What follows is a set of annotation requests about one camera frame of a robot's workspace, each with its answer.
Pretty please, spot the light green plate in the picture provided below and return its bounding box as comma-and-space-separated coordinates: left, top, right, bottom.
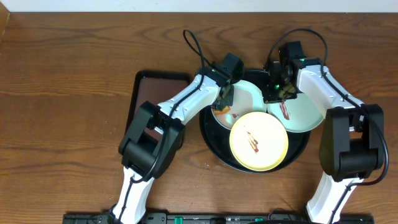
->
211, 80, 267, 129
267, 93, 324, 133

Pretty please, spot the yellow plate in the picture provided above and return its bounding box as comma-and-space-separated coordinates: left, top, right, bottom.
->
229, 112, 289, 172

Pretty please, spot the green yellow sponge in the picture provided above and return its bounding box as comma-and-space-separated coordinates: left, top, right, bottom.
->
213, 106, 231, 115

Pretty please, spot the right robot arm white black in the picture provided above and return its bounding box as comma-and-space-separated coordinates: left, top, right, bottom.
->
264, 57, 389, 223

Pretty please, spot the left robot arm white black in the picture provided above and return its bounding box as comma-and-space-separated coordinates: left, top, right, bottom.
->
110, 66, 233, 223

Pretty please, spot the round black serving tray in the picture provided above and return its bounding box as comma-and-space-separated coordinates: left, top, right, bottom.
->
199, 70, 311, 173

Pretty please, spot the black rectangular sponge tray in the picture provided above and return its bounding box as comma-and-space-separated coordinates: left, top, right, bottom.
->
119, 70, 192, 152

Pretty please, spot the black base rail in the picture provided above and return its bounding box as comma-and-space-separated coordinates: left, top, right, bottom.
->
62, 212, 374, 224

